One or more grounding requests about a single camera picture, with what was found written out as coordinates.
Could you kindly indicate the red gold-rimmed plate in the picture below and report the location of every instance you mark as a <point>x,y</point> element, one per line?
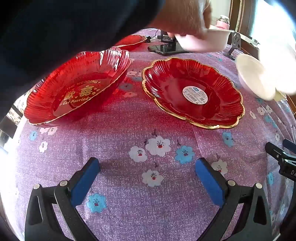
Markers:
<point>171,78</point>

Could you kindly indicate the large red lettered plate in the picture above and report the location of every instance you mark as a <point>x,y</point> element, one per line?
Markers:
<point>69,78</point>

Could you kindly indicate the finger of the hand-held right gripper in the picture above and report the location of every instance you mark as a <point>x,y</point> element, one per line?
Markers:
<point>275,150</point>
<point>291,146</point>

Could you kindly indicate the pink bottle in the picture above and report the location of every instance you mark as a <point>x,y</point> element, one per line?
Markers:
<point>222,23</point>

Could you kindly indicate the black labelled device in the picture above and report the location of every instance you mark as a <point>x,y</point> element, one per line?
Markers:
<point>166,37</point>

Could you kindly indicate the purple floral tablecloth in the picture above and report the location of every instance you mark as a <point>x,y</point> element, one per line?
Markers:
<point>138,115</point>

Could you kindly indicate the phone stand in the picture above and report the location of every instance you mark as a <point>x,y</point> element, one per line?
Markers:
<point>234,40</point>

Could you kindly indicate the black smartphone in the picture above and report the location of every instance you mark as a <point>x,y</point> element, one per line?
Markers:
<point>161,49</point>

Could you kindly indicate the wooden window frame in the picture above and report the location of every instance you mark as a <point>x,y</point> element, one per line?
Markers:
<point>245,16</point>

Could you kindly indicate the small red plate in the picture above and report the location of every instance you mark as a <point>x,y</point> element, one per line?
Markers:
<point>129,41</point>

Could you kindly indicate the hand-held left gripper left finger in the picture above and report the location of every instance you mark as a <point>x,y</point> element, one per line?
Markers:
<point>85,183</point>

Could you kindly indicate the large white paper bowl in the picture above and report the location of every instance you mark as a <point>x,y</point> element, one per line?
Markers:
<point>203,41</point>

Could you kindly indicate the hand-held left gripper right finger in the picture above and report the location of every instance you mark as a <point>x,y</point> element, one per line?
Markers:
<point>209,183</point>

